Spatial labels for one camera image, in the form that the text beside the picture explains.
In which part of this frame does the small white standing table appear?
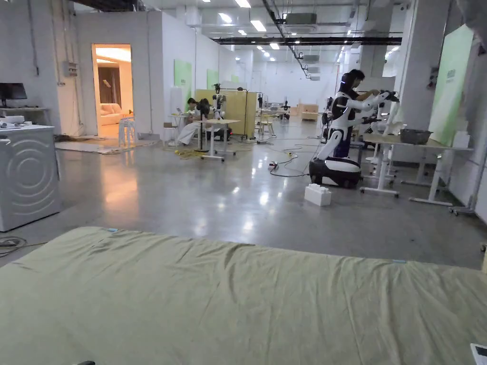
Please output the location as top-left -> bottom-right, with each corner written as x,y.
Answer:
193,118 -> 241,162

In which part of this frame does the wooden chair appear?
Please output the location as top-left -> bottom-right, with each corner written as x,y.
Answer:
259,113 -> 276,137

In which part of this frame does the white foam block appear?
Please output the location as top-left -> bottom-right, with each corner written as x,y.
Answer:
304,183 -> 332,206

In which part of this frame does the wooden cabinet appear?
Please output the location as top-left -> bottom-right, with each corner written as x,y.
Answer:
296,102 -> 320,122

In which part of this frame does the white and black humanoid robot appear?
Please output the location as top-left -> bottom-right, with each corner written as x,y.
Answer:
309,89 -> 400,188

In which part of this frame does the bed with pale green sheet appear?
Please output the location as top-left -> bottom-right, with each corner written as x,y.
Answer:
0,226 -> 487,365

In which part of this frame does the stack of white stools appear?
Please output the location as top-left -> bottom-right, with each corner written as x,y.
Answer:
118,117 -> 137,147

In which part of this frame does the white sofa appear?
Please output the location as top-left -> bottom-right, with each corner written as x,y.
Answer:
100,104 -> 134,126

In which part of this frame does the white table with grey basin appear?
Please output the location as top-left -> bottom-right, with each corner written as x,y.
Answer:
359,128 -> 474,206

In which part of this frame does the white washing machine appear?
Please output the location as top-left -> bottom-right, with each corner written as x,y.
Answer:
0,125 -> 63,232

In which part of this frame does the white card with black print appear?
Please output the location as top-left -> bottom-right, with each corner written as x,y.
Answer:
470,343 -> 487,365

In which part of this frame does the yellow cable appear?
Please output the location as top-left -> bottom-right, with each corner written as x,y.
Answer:
175,148 -> 214,160

